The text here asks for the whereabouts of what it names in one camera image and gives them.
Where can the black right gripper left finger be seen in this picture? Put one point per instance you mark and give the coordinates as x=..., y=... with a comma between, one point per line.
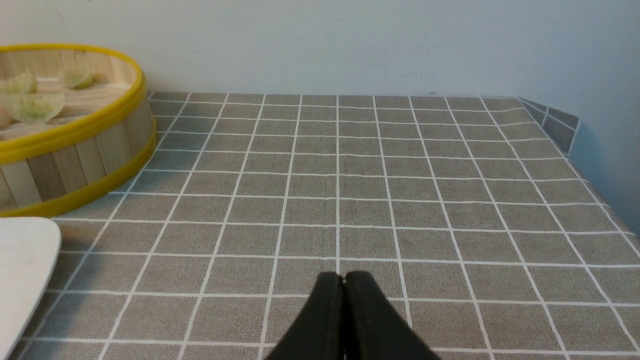
x=315, y=334

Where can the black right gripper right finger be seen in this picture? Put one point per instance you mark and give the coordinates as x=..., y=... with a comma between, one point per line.
x=374, y=329

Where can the white square plate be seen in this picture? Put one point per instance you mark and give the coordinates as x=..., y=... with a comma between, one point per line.
x=29, y=249

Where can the bamboo steamer basket yellow rim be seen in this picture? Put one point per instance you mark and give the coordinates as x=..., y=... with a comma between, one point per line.
x=102, y=136

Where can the green dumpling top in steamer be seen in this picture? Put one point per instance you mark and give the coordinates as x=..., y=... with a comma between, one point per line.
x=76, y=78

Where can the green dumpling in steamer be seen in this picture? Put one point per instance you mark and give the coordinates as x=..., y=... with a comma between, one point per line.
x=76, y=78
x=34, y=109

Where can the green dumpling right in steamer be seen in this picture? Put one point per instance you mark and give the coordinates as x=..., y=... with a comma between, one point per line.
x=34, y=109

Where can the pink dumpling in steamer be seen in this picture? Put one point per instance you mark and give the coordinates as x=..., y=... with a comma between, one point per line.
x=5, y=118

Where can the green dumpling upper middle steamer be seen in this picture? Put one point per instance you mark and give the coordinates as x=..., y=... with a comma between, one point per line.
x=25, y=83

